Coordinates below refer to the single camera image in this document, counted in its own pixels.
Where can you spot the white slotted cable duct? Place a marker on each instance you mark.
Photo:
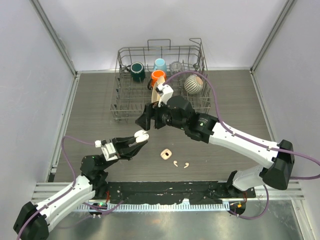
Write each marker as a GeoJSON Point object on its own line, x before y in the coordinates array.
{"type": "Point", "coordinates": [185, 206]}

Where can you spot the dark green mug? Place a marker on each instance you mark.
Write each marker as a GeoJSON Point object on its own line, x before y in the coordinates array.
{"type": "Point", "coordinates": [137, 71]}

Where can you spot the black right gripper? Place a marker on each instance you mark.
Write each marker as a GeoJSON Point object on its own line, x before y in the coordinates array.
{"type": "Point", "coordinates": [150, 112]}

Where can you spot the light blue mug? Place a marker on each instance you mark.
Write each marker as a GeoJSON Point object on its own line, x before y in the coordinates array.
{"type": "Point", "coordinates": [160, 64]}

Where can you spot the beige plate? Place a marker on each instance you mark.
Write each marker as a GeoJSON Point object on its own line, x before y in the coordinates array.
{"type": "Point", "coordinates": [155, 97]}

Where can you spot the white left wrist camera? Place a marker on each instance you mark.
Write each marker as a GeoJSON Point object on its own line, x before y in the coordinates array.
{"type": "Point", "coordinates": [109, 152]}

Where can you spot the orange mug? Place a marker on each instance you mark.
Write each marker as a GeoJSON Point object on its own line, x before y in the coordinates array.
{"type": "Point", "coordinates": [155, 75]}

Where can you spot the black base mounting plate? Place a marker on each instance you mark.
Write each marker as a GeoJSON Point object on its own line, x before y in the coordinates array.
{"type": "Point", "coordinates": [172, 192]}

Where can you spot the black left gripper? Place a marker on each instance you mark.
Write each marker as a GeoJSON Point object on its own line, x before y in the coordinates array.
{"type": "Point", "coordinates": [122, 142]}

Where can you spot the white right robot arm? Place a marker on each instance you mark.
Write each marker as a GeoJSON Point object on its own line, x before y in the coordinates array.
{"type": "Point", "coordinates": [275, 162]}

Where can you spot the clear glass cup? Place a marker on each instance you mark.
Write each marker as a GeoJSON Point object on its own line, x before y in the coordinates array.
{"type": "Point", "coordinates": [177, 67]}

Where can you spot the striped ceramic bowl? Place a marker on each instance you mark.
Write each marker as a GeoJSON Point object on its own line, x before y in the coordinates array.
{"type": "Point", "coordinates": [193, 84]}

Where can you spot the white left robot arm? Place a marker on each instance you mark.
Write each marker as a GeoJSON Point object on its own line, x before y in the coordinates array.
{"type": "Point", "coordinates": [35, 221]}

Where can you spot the grey wire dish rack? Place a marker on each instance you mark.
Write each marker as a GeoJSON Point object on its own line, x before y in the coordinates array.
{"type": "Point", "coordinates": [128, 97]}

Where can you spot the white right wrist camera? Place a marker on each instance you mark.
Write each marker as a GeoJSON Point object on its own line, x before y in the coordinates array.
{"type": "Point", "coordinates": [165, 92]}

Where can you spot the pink earbud charging case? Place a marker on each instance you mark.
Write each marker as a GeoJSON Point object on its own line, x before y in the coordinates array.
{"type": "Point", "coordinates": [166, 154]}

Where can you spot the white earbud charging case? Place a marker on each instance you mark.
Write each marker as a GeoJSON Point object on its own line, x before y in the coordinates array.
{"type": "Point", "coordinates": [141, 136]}

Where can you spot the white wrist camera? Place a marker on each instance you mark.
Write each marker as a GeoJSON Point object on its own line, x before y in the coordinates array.
{"type": "Point", "coordinates": [109, 152]}
{"type": "Point", "coordinates": [165, 92]}

